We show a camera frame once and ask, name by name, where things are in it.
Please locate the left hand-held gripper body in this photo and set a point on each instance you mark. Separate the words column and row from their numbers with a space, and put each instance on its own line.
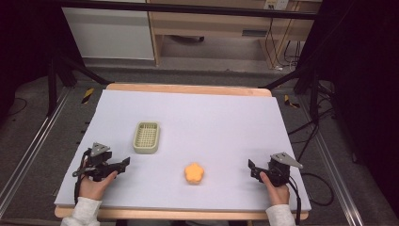
column 98, row 163

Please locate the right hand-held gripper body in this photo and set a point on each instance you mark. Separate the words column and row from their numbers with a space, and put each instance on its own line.
column 280, row 168

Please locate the person's right hand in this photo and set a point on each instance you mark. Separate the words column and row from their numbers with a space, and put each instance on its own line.
column 277, row 192

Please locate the person's left hand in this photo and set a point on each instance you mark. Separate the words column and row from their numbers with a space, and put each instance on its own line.
column 94, row 187

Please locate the beige plastic soap dish basket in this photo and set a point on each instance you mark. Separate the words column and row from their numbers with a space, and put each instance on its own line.
column 146, row 137

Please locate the orange flower-shaped soap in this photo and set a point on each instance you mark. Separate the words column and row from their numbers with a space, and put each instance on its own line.
column 194, row 173

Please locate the white foam mat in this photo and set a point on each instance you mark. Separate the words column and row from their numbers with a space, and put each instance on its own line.
column 200, row 132

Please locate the yellow black hazard tape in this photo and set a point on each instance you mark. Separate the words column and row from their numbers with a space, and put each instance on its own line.
column 87, row 95
column 290, row 102

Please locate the wooden table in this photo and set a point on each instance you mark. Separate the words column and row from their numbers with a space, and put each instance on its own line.
column 188, row 88

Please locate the white cabinet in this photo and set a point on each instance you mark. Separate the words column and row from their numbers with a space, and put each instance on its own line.
column 109, row 34

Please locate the wooden desk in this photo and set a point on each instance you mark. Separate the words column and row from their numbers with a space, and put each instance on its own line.
column 219, row 25

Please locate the white power strip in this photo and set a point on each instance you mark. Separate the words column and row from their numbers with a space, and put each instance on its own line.
column 276, row 4

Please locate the metal floor rail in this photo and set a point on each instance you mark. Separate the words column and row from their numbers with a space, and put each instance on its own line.
column 29, row 150
column 338, row 179

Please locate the black metal frame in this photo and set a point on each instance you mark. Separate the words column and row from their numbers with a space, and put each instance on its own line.
column 188, row 8

